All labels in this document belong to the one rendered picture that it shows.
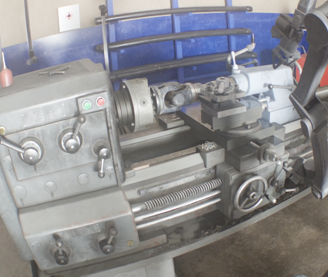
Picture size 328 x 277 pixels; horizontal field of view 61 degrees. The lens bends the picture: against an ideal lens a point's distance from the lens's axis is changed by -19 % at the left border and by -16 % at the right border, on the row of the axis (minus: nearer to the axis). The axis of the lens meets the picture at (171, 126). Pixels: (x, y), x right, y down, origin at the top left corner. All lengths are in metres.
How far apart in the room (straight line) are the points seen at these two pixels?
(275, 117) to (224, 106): 0.47
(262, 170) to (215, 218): 0.43
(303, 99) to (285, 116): 1.08
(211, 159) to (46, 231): 0.87
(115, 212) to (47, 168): 0.34
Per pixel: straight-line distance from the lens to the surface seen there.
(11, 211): 1.45
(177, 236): 1.77
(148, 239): 1.67
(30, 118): 1.25
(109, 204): 1.38
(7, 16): 4.48
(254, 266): 2.12
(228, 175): 1.54
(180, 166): 1.55
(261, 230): 2.39
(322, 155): 1.06
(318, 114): 0.95
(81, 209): 1.37
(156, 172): 1.51
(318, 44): 0.68
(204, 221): 1.86
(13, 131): 1.27
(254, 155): 1.55
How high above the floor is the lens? 1.60
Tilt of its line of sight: 23 degrees down
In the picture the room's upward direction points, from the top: 4 degrees counter-clockwise
